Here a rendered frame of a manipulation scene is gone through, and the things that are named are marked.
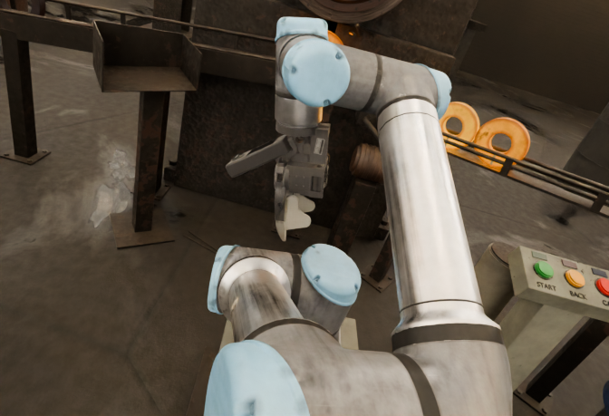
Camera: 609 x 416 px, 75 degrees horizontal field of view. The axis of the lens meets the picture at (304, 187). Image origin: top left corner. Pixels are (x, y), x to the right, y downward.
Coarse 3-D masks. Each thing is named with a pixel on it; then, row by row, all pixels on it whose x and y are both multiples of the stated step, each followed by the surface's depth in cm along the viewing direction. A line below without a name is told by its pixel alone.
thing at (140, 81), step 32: (96, 32) 109; (128, 32) 120; (160, 32) 125; (96, 64) 114; (128, 64) 126; (160, 64) 130; (192, 64) 122; (160, 96) 123; (160, 128) 129; (128, 224) 150; (160, 224) 155
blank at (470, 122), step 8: (456, 104) 125; (464, 104) 125; (448, 112) 127; (456, 112) 126; (464, 112) 124; (472, 112) 123; (440, 120) 129; (464, 120) 125; (472, 120) 123; (440, 128) 130; (464, 128) 125; (472, 128) 124; (456, 136) 128; (464, 136) 126; (472, 136) 125; (448, 144) 130; (464, 144) 127
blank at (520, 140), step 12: (492, 120) 120; (504, 120) 118; (480, 132) 123; (492, 132) 121; (504, 132) 119; (516, 132) 117; (480, 144) 124; (516, 144) 117; (528, 144) 116; (492, 156) 122; (516, 156) 118
